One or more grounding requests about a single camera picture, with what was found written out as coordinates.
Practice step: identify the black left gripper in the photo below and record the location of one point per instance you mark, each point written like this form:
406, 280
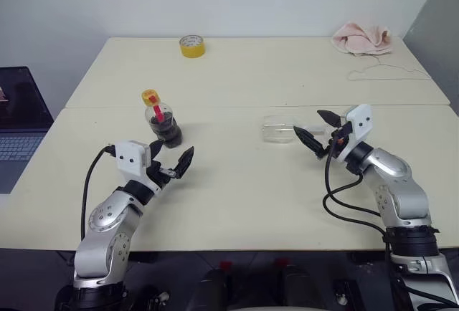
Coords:
159, 175

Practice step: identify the dark open laptop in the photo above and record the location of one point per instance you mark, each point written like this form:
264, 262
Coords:
18, 103

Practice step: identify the yellow tape roll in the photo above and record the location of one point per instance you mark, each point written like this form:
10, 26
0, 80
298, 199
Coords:
192, 49

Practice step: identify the pink crumpled towel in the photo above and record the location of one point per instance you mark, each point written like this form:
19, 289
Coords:
362, 40

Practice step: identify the dark soda bottle yellow cap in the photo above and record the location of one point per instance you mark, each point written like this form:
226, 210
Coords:
166, 130

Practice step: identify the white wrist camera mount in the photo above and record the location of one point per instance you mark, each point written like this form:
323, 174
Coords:
131, 160
360, 121

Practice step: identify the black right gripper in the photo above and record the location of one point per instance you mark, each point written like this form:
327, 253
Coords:
340, 138

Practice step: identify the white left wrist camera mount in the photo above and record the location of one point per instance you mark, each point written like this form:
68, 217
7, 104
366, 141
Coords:
131, 160

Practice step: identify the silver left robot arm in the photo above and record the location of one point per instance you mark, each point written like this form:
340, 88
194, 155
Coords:
107, 218

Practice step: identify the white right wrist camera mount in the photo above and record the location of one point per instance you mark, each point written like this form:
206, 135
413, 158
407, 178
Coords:
360, 121

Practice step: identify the clear wine glass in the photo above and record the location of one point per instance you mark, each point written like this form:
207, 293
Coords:
276, 130

